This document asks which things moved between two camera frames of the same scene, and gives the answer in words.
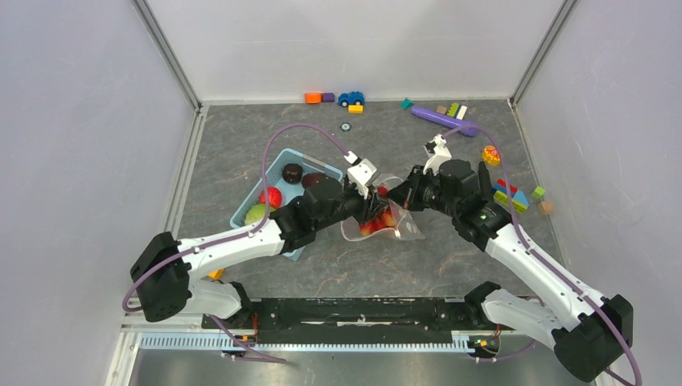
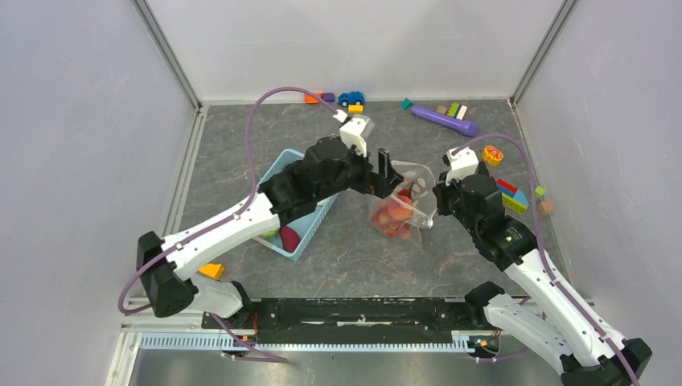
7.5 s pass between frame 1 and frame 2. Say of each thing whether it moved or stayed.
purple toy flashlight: stayed
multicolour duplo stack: stayed
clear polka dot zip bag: moved
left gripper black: moved
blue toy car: stayed
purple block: stayed
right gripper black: moved
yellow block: stayed
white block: stayed
